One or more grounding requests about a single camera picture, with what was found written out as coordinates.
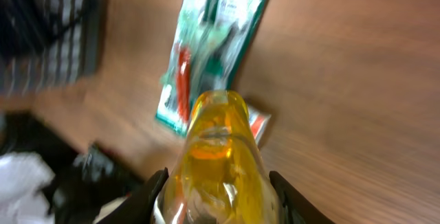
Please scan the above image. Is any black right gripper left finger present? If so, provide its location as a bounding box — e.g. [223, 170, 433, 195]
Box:
[98, 168, 168, 224]

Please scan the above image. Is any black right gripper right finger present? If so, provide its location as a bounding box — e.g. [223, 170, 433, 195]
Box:
[269, 171, 334, 224]

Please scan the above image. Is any mint green pouch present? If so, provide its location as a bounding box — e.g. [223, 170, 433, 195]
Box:
[160, 10, 230, 87]

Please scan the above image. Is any green glove package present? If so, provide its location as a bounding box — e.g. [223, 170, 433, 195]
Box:
[155, 0, 267, 137]

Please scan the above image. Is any grey plastic shopping basket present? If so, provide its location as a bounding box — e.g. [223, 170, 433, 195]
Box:
[1, 0, 106, 96]

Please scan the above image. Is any yellow dish soap bottle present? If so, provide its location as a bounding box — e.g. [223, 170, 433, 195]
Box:
[151, 90, 285, 224]

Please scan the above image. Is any orange tissue pack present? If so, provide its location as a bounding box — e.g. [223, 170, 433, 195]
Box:
[247, 105, 271, 145]

